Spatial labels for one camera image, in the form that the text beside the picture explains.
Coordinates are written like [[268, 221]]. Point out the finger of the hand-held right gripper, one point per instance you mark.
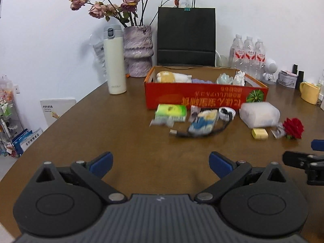
[[293, 158], [318, 145]]

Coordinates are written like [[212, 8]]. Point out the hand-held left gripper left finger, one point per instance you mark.
[[102, 162]]

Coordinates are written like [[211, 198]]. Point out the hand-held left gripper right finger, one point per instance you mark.
[[220, 164]]

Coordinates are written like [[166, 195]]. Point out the red artificial rose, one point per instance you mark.
[[293, 127]]

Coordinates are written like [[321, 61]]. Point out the clear candy wrapper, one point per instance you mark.
[[278, 131]]

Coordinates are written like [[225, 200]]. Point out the orange cardboard box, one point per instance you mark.
[[172, 93]]

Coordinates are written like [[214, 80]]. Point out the brown wooden desktop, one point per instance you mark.
[[141, 146]]

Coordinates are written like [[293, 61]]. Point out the small yellow block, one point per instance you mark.
[[260, 134]]

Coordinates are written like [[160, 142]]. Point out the blue yellow snack packet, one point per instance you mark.
[[203, 124]]

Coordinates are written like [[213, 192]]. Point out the yellow mug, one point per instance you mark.
[[310, 93]]

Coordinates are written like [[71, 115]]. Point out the white plastic tissue pack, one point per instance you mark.
[[259, 115]]

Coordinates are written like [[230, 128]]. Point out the small grey snack packet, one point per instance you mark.
[[195, 114]]

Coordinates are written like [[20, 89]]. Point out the tall black lipstick tube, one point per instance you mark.
[[300, 79]]

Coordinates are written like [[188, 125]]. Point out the green tissue packet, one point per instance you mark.
[[170, 111]]

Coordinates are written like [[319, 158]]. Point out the small grey tin box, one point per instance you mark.
[[286, 79]]

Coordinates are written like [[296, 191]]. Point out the blue pamphlets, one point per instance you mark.
[[26, 141]]

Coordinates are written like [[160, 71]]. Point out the short black lipstick tube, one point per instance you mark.
[[295, 68]]

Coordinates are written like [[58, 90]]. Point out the purple cloth item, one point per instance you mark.
[[202, 81]]

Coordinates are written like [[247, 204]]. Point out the light green figurine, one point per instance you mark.
[[224, 79]]

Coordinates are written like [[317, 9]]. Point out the white robot figurine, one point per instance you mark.
[[270, 67]]

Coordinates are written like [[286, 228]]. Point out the white thermos bottle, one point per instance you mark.
[[115, 65]]

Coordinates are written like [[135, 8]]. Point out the yellow white plush toy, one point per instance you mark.
[[172, 77]]

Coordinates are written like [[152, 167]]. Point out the clear drinking glass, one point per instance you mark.
[[224, 61]]

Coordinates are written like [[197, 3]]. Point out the clear plastic bag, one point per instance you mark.
[[98, 53]]

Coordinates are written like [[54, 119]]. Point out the purple textured vase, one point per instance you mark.
[[138, 50]]

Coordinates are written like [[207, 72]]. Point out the black paper bag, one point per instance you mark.
[[186, 30]]

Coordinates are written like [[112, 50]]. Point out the teal binder clip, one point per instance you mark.
[[187, 8]]

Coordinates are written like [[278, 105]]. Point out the white wall outlet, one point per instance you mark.
[[18, 88]]

